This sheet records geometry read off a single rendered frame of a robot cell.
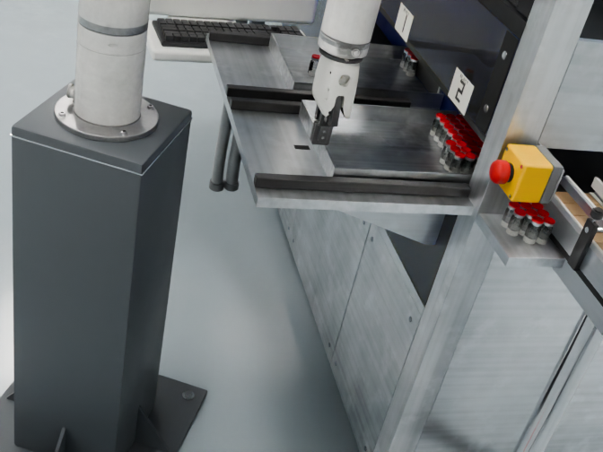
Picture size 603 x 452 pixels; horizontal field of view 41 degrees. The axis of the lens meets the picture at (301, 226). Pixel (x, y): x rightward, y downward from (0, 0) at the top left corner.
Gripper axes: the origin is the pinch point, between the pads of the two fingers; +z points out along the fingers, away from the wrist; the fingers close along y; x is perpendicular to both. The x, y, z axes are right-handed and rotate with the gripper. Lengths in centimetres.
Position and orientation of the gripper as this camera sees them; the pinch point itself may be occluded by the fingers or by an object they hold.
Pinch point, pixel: (321, 133)
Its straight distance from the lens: 143.7
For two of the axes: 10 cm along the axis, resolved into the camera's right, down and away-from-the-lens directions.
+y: -2.1, -5.8, 7.8
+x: -9.6, -0.4, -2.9
